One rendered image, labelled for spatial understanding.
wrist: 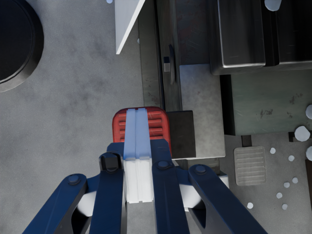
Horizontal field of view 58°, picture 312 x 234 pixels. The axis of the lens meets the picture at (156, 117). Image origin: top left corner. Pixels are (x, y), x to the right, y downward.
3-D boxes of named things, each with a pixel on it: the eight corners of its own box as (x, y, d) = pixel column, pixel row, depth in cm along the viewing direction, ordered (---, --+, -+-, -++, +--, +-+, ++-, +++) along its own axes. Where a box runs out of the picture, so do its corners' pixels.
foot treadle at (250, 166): (260, 180, 95) (267, 183, 90) (231, 182, 95) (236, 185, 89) (246, 7, 96) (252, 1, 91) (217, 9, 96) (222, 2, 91)
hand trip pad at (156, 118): (167, 162, 37) (173, 172, 29) (121, 165, 36) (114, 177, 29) (163, 108, 37) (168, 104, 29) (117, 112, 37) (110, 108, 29)
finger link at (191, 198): (153, 189, 13) (215, 185, 14) (148, 139, 18) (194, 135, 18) (154, 213, 14) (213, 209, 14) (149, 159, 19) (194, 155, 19)
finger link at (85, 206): (126, 216, 14) (65, 221, 14) (128, 160, 19) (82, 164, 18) (123, 192, 13) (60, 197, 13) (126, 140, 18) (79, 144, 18)
